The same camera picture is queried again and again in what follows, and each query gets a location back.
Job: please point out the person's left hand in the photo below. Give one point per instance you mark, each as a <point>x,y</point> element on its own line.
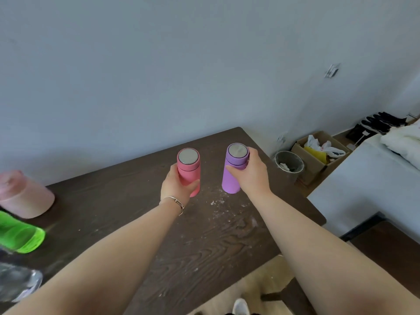
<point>172,188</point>

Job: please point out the person's right hand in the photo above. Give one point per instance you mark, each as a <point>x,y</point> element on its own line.
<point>256,177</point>

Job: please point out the purple thermos flask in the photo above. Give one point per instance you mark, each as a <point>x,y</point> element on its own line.
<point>231,183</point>

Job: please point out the pink thermos flask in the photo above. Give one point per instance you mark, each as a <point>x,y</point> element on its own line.
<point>187,167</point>

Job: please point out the green translucent bottle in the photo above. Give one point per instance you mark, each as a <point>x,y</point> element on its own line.
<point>19,234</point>

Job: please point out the clear bottle white cap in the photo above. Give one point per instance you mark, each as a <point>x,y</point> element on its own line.
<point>16,282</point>

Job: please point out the person's right forearm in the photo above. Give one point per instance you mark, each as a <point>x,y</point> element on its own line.
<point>328,259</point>

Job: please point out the person's left forearm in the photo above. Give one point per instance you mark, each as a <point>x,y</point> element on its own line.
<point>98,265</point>

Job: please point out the person's white shoe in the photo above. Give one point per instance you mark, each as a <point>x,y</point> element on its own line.
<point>240,307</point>

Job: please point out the clear round waste bin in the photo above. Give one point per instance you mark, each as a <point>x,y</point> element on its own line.
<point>288,167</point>

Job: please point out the cardboard box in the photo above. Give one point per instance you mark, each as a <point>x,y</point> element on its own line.
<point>311,170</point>

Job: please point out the dark wooden table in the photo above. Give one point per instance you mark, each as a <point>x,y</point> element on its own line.
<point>213,239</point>

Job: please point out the white plastic bag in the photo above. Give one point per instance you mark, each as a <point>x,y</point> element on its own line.
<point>333,150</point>

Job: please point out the white side table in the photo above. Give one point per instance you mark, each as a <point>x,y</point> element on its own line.
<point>354,193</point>

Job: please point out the black shoes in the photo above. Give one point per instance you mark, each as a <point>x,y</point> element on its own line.
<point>377,126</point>

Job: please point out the white folded towel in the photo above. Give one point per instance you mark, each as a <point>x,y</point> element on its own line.
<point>402,145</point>

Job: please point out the white wall outlet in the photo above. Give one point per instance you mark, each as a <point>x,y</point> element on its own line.
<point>282,138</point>

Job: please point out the small white wall fixture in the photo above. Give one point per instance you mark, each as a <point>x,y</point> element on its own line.
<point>332,70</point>

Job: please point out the dark wooden bench black frame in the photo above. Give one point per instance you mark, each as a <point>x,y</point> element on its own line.
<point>387,252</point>

